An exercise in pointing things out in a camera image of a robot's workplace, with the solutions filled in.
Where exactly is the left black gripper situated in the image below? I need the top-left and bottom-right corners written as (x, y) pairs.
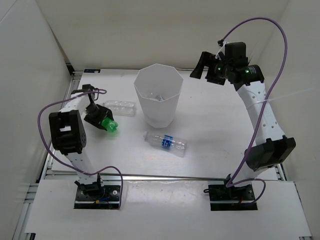
top-left (83, 103), bottom-right (113, 130)

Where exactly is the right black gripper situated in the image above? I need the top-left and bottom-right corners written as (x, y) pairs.
top-left (190, 52), bottom-right (233, 86)

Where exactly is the crushed green plastic bottle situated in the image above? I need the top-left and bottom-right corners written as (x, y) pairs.
top-left (101, 117), bottom-right (119, 133)

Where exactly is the clear plastic bottle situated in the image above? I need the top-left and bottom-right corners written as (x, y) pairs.
top-left (102, 100), bottom-right (137, 117)

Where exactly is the clear bottle green blue label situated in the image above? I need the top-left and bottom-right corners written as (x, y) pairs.
top-left (142, 91), bottom-right (166, 102)

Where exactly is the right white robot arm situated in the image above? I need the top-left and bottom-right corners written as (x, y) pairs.
top-left (190, 42), bottom-right (296, 200)

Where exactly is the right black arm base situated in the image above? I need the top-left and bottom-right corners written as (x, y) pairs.
top-left (203, 176), bottom-right (258, 212)

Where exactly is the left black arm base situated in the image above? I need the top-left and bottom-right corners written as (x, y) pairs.
top-left (73, 181), bottom-right (121, 210)

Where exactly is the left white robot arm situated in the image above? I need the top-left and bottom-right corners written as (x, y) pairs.
top-left (48, 84), bottom-right (118, 200)

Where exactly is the white octagonal plastic bin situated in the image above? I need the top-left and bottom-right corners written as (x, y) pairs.
top-left (134, 64), bottom-right (184, 128)

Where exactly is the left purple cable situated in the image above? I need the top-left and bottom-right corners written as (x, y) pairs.
top-left (37, 88), bottom-right (125, 210)

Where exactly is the aluminium frame rail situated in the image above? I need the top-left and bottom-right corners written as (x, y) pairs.
top-left (41, 170), bottom-right (224, 182)

